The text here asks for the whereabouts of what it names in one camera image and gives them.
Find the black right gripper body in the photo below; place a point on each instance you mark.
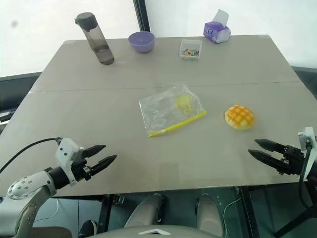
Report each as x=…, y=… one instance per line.
x=293, y=161

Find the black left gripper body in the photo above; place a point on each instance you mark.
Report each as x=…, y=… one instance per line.
x=80, y=169

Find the clear yellow-zip plastic bag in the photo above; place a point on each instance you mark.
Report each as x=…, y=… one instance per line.
x=166, y=109

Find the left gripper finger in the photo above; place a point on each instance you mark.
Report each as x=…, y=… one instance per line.
x=105, y=162
x=95, y=149

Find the clear plastic storage box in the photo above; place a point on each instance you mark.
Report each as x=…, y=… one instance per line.
x=190, y=44

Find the small colourful clips heap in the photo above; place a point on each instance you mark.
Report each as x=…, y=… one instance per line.
x=190, y=52

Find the grey rounded robot leg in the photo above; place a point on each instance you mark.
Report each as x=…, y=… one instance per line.
x=146, y=210
x=208, y=213

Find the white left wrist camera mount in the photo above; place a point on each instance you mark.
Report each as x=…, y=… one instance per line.
x=65, y=151

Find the black desk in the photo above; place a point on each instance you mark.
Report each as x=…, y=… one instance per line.
x=15, y=91

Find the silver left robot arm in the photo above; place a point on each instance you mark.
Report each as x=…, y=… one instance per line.
x=24, y=193

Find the black side table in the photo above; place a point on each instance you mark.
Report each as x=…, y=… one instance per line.
x=307, y=79

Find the purple tissue pack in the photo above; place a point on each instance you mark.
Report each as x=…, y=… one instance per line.
x=216, y=32

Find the yellow pineapple bun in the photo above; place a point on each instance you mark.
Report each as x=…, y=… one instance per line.
x=239, y=117

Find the purple plastic bowl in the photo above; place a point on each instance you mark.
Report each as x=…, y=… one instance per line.
x=141, y=42

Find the dark window frame post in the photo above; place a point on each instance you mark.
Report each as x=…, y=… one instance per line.
x=141, y=15

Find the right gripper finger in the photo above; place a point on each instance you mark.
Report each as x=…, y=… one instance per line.
x=266, y=158
x=271, y=145

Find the black shoe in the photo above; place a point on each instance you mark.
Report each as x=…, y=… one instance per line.
x=88, y=229

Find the grey robot torso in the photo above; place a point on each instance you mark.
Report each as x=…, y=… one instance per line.
x=158, y=230

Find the grey transparent water bottle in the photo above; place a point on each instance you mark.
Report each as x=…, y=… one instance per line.
x=97, y=42

